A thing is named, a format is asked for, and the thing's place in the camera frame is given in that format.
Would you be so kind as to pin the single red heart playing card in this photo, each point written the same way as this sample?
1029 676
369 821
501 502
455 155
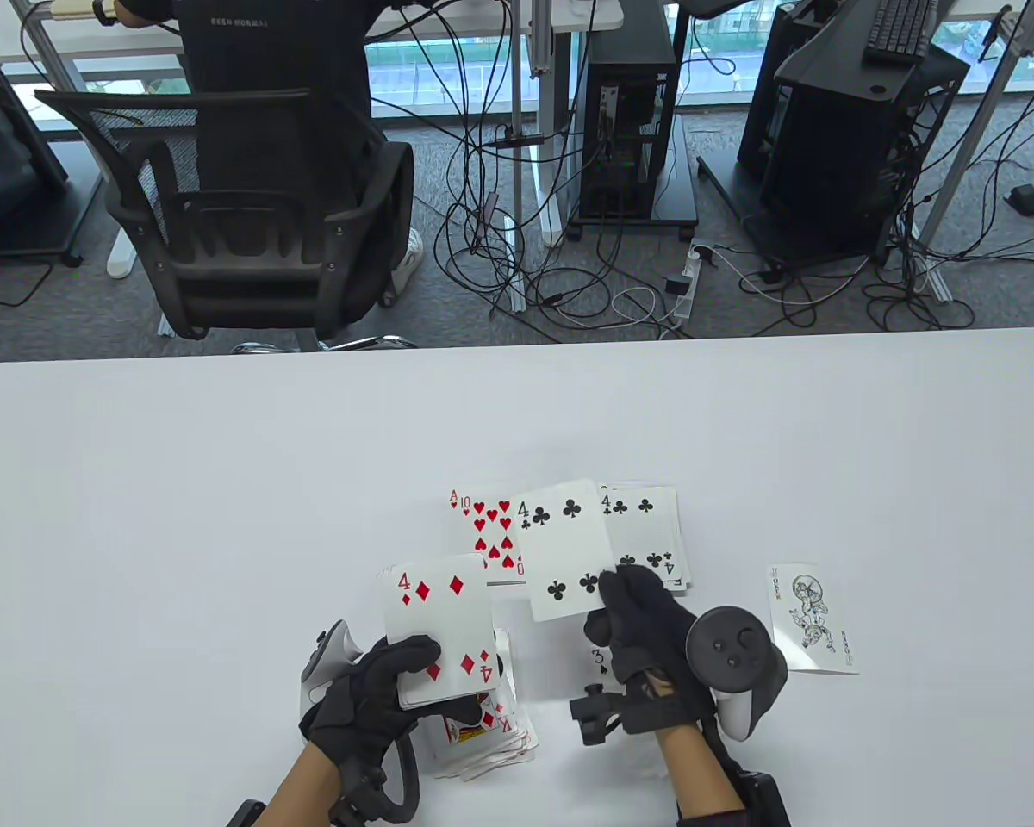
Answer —
453 497

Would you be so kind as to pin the hearts card pile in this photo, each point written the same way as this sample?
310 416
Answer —
491 517

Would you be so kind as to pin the deck of playing cards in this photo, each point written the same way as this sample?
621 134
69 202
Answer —
382 575

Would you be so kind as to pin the black foot pedal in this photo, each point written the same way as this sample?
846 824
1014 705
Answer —
1024 200

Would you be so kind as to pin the black keyboard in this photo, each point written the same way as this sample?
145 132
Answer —
900 30

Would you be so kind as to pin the person's left forearm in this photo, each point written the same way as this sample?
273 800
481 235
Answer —
306 792

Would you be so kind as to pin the person's right hand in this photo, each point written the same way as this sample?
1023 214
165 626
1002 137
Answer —
646 629

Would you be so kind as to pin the person's left hand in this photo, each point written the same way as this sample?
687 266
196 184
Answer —
362 706

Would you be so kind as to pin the aluminium frame leg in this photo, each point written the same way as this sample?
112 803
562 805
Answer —
45 47
969 142

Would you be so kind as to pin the white power strip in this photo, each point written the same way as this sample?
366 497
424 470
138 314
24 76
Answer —
688 301

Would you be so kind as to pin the black mesh office chair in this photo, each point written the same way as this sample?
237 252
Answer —
250 267

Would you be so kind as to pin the spades card pile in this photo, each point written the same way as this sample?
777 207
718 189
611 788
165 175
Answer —
601 672

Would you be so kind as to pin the black white joker playing card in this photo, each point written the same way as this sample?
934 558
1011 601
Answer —
814 620

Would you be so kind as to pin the black clubs playing card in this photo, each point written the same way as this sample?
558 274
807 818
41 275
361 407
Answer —
564 551

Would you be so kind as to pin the large black computer case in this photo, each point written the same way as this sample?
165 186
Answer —
844 155

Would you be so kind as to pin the black equipment cart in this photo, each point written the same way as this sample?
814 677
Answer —
0 172

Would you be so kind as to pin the person's right forearm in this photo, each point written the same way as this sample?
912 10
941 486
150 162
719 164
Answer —
698 775

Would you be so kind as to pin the black power adapter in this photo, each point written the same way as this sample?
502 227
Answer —
679 284

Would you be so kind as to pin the black computer tower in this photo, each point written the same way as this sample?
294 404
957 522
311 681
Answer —
633 52
775 52

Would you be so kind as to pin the black wheeled computer stand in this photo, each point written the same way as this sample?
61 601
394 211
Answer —
676 198

